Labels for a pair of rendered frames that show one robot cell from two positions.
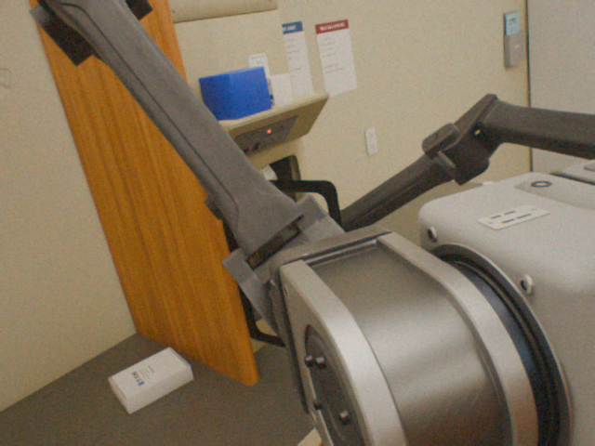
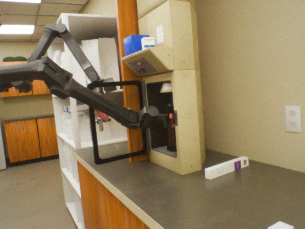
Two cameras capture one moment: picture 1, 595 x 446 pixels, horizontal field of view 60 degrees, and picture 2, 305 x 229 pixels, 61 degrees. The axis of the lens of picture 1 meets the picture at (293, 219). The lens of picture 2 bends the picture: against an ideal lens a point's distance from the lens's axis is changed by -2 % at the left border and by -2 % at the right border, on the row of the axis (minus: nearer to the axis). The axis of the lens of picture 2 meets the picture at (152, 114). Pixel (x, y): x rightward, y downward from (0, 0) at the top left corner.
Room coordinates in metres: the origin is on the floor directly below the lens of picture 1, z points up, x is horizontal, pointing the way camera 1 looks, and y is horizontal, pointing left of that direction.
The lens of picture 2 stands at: (1.53, -1.20, 1.33)
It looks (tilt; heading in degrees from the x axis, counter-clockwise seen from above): 5 degrees down; 107
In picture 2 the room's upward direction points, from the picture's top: 5 degrees counter-clockwise
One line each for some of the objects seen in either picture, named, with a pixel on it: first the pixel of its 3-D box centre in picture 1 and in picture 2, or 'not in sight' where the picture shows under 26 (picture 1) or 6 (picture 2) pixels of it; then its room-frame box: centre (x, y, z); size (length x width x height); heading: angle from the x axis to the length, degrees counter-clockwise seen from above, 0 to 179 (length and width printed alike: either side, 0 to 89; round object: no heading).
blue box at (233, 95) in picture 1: (235, 93); (136, 46); (1.10, 0.07, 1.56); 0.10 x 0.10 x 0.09; 44
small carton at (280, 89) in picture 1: (276, 89); (148, 44); (1.18, -0.02, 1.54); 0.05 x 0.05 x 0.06; 29
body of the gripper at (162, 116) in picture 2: not in sight; (156, 121); (1.18, 0.04, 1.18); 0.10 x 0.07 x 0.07; 135
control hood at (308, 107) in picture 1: (270, 129); (145, 63); (1.15, 0.01, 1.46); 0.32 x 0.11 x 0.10; 134
